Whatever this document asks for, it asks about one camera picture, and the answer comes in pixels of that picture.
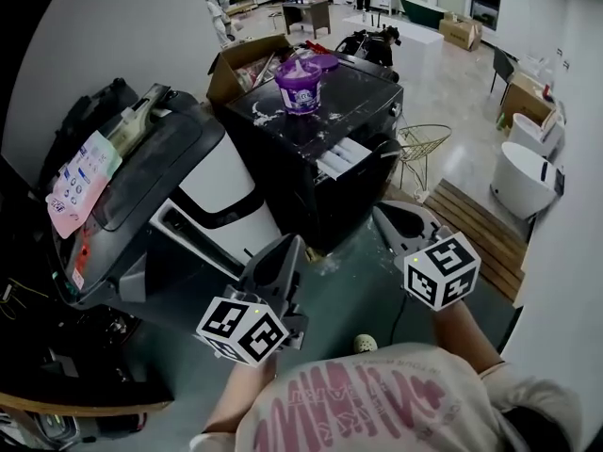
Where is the wooden slat platform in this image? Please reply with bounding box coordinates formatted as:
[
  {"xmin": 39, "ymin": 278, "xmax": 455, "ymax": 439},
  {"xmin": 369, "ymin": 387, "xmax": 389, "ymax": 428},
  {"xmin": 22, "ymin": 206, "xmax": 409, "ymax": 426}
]
[{"xmin": 422, "ymin": 179, "xmax": 530, "ymax": 303}]

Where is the purple plastic tub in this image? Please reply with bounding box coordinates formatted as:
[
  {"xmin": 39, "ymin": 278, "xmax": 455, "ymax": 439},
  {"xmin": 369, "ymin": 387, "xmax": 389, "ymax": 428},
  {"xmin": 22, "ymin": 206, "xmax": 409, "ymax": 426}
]
[{"xmin": 274, "ymin": 57, "xmax": 324, "ymax": 116}]

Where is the white toilet with lid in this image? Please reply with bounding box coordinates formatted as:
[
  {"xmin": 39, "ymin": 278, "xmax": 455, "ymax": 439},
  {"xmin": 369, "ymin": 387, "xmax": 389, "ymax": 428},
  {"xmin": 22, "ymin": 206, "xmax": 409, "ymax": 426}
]
[{"xmin": 508, "ymin": 110, "xmax": 566, "ymax": 159}]

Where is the black front-load washing machine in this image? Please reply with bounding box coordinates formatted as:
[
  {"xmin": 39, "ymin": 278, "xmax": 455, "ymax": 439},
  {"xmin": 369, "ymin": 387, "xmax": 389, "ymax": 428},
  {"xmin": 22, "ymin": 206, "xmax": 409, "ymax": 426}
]
[{"xmin": 217, "ymin": 53, "xmax": 406, "ymax": 256}]

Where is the green bathtub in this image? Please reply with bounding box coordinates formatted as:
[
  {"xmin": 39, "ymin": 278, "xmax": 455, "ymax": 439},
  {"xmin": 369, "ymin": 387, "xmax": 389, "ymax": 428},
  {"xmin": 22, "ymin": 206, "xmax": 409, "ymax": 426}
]
[{"xmin": 399, "ymin": 0, "xmax": 448, "ymax": 30}]

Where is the wooden board edge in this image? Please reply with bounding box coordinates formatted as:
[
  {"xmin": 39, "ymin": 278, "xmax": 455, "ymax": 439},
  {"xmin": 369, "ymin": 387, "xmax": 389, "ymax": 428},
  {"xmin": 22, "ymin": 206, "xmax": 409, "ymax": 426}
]
[{"xmin": 0, "ymin": 390, "xmax": 175, "ymax": 418}]

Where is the purple round lid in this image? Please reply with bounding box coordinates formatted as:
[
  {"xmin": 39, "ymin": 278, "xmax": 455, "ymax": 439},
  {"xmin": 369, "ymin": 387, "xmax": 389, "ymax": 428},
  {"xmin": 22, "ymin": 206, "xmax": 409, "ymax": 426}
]
[{"xmin": 310, "ymin": 53, "xmax": 340, "ymax": 73}]

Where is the brown wooden table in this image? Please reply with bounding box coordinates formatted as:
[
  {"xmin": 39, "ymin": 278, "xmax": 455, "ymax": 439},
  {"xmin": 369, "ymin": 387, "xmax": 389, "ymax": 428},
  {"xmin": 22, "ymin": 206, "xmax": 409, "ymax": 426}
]
[{"xmin": 281, "ymin": 0, "xmax": 331, "ymax": 40}]

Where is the person's left forearm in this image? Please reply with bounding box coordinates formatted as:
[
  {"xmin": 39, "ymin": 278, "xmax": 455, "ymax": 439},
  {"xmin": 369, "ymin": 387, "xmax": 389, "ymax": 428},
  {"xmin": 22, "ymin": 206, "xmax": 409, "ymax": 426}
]
[{"xmin": 202, "ymin": 355, "xmax": 279, "ymax": 437}]

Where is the white shirt with pink print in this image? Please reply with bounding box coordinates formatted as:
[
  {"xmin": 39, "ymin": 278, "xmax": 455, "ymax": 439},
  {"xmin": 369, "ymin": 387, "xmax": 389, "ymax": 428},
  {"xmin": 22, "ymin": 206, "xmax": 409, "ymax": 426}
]
[{"xmin": 187, "ymin": 343, "xmax": 585, "ymax": 452}]

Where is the person's right forearm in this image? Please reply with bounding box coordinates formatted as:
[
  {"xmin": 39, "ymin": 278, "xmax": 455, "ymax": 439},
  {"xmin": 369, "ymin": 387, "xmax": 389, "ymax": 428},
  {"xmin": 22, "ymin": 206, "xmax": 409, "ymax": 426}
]
[{"xmin": 431, "ymin": 299, "xmax": 508, "ymax": 376}]

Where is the open cardboard box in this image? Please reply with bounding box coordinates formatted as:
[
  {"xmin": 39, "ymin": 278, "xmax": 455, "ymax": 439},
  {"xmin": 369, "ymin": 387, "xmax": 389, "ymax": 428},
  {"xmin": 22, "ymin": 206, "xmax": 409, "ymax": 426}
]
[{"xmin": 206, "ymin": 34, "xmax": 297, "ymax": 108}]

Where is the gold wire chair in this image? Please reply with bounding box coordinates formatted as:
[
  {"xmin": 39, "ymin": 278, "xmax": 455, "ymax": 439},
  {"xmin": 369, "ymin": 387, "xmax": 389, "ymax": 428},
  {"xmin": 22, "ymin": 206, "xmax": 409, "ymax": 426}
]
[{"xmin": 397, "ymin": 123, "xmax": 453, "ymax": 196}]

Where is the dark chair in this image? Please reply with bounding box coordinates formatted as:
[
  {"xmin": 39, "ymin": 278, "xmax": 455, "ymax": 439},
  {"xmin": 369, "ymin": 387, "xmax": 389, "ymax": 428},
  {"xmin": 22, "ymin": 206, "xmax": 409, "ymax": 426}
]
[{"xmin": 489, "ymin": 44, "xmax": 517, "ymax": 96}]

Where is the cream clog shoe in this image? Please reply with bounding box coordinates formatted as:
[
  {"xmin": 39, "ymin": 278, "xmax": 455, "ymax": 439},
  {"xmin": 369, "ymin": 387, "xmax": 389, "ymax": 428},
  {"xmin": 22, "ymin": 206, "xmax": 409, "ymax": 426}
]
[{"xmin": 352, "ymin": 332, "xmax": 380, "ymax": 355}]

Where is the silver metal tube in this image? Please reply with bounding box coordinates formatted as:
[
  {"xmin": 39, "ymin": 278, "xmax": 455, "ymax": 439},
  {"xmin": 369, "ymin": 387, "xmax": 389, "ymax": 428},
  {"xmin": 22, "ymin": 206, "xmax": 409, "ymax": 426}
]
[{"xmin": 256, "ymin": 52, "xmax": 278, "ymax": 89}]

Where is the round white toilet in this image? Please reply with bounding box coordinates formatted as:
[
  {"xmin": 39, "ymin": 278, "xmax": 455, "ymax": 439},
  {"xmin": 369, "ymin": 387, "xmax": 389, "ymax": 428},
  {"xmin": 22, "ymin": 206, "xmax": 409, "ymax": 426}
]
[{"xmin": 489, "ymin": 141, "xmax": 565, "ymax": 220}]

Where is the white detergent drawer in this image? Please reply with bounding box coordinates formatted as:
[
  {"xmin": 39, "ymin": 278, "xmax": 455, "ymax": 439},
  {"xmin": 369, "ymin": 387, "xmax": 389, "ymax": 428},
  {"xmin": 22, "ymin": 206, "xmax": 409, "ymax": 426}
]
[{"xmin": 316, "ymin": 137, "xmax": 373, "ymax": 182}]

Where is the white grey top-load washing machine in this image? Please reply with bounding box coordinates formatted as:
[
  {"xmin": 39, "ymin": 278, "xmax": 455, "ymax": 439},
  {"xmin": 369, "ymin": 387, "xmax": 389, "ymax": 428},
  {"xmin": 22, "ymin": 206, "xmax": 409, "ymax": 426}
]
[{"xmin": 51, "ymin": 89, "xmax": 284, "ymax": 313}]

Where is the white low platform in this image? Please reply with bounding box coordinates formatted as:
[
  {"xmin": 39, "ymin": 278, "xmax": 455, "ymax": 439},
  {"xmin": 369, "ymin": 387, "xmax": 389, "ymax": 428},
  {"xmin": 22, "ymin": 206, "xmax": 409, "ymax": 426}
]
[{"xmin": 342, "ymin": 12, "xmax": 445, "ymax": 46}]

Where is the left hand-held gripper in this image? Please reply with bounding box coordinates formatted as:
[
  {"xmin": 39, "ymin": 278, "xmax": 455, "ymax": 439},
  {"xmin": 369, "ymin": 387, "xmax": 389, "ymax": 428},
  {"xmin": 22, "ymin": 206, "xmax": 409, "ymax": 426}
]
[{"xmin": 196, "ymin": 233, "xmax": 310, "ymax": 367}]

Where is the printed cardboard box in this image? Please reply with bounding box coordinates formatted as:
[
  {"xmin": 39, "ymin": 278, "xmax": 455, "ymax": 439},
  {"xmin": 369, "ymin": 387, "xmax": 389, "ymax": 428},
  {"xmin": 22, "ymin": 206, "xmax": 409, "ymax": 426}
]
[{"xmin": 438, "ymin": 14, "xmax": 484, "ymax": 52}]

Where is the plain cardboard box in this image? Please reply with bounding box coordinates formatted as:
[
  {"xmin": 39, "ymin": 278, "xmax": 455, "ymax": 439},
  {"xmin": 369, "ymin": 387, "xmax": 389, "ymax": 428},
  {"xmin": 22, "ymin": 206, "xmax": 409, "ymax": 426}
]
[{"xmin": 499, "ymin": 71, "xmax": 558, "ymax": 129}]

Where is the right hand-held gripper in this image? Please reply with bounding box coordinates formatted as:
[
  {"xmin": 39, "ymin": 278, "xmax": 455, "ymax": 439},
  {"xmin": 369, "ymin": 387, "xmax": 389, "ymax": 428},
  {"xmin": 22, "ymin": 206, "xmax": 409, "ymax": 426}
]
[{"xmin": 371, "ymin": 200, "xmax": 482, "ymax": 313}]

